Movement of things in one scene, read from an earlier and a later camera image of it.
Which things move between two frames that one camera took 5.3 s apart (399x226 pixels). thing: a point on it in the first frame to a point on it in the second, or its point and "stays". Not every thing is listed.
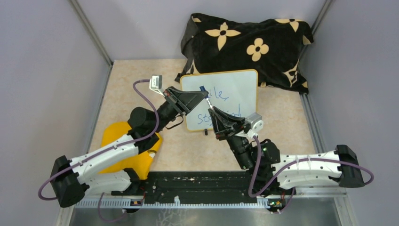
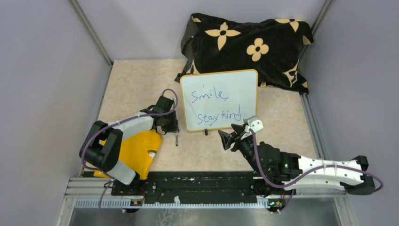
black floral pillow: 275,48 stays
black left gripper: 184,101 to 173,127
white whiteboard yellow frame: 235,92 stays
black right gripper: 224,127 to 228,138
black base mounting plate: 215,187 stays
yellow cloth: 140,164 stays
